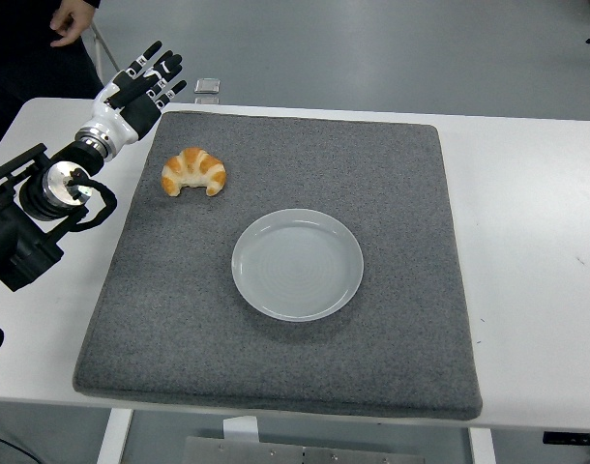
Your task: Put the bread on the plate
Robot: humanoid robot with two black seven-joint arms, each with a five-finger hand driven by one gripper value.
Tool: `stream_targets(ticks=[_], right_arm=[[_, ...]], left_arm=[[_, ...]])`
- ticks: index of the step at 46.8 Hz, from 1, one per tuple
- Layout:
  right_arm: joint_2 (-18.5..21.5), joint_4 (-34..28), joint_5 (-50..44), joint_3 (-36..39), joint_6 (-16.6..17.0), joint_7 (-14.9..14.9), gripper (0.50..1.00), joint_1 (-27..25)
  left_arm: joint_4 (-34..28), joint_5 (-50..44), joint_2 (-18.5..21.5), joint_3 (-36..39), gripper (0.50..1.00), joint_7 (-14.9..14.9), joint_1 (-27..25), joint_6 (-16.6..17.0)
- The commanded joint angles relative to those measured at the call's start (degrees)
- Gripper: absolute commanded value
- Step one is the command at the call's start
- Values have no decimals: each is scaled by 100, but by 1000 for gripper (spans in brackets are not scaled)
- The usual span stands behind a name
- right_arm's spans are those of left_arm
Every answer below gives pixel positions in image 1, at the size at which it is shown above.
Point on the grey metal plate with screws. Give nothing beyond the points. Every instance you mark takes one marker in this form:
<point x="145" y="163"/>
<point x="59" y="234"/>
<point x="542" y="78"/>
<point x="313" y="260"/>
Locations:
<point x="256" y="453"/>

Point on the grey felt mat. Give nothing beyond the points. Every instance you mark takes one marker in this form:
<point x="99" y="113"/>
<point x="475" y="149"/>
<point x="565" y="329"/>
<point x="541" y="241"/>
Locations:
<point x="285" y="362"/>

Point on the person's hand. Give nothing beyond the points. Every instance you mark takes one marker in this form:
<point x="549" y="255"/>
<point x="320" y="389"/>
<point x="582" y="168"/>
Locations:
<point x="75" y="21"/>

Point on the silver floor socket box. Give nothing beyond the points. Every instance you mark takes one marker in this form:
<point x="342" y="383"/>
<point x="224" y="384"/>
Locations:
<point x="208" y="86"/>

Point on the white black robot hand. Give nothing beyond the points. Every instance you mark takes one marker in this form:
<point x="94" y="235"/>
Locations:
<point x="112" y="118"/>

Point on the round grey plate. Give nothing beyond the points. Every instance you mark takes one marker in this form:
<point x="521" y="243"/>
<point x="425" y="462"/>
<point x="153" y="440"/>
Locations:
<point x="297" y="266"/>

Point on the golden croissant bread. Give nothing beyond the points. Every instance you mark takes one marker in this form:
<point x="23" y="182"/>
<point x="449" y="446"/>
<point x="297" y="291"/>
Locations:
<point x="193" y="170"/>

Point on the black control box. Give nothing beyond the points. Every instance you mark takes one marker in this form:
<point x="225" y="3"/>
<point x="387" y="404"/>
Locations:
<point x="573" y="438"/>

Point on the person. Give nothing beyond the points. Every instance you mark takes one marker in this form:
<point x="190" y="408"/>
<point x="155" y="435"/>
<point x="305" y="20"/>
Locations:
<point x="19" y="67"/>

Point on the white table leg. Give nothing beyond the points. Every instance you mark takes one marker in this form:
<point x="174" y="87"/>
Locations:
<point x="113" y="437"/>
<point x="482" y="447"/>

